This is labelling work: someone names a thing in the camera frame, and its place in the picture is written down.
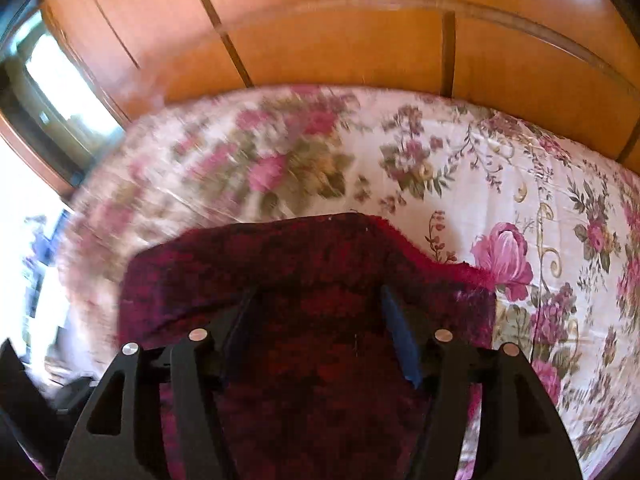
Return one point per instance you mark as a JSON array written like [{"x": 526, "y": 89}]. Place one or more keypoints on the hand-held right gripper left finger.
[{"x": 235, "y": 332}]

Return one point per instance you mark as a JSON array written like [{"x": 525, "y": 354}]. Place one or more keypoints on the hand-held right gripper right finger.
[{"x": 400, "y": 332}]

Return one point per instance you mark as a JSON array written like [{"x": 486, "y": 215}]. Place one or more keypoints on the dark red knitted sweater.
[{"x": 320, "y": 270}]

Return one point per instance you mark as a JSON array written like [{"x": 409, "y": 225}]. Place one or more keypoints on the floral bedsheet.
[{"x": 450, "y": 170}]

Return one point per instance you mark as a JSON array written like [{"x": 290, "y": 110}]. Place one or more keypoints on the wooden headboard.
[{"x": 325, "y": 45}]

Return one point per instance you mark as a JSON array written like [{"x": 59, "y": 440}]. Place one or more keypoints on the wood-framed window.
[{"x": 55, "y": 95}]

